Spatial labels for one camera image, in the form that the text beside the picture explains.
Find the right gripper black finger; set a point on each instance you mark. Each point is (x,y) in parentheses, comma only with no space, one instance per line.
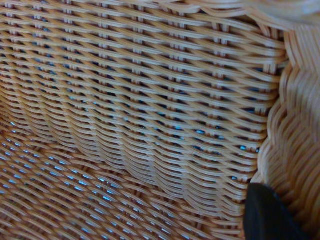
(267,215)

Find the orange wicker basket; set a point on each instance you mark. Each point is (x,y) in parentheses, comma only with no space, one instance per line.
(125,100)

